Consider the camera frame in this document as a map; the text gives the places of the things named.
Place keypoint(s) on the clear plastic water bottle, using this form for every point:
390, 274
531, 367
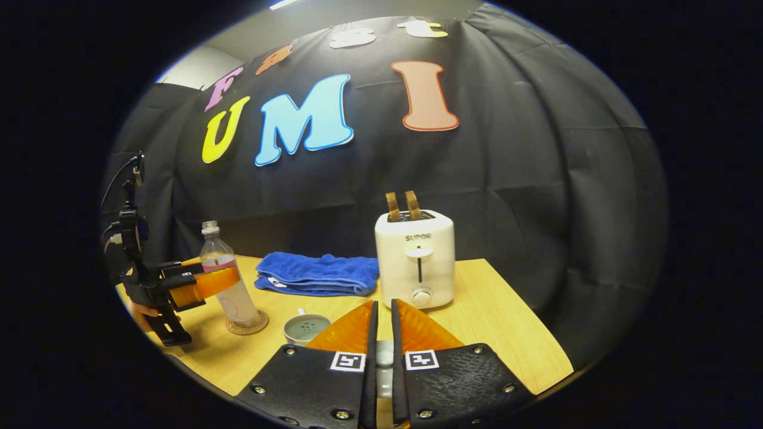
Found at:
216, 250

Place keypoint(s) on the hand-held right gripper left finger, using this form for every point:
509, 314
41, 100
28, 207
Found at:
310, 381

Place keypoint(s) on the white blue-patterned teacup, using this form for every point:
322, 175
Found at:
307, 329

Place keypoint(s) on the black backdrop cloth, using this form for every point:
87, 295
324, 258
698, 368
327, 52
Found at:
524, 179

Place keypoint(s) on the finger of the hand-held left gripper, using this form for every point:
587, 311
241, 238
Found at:
211, 283
179, 267

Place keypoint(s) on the white toaster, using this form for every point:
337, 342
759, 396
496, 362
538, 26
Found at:
414, 262

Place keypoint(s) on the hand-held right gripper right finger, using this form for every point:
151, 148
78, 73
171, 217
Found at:
459, 381

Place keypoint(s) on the ceiling light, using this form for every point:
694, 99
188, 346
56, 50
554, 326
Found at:
283, 3

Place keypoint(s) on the folded blue towel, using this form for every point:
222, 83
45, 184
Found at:
316, 274

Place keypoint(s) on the round brown coaster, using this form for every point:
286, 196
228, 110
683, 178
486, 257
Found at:
259, 325

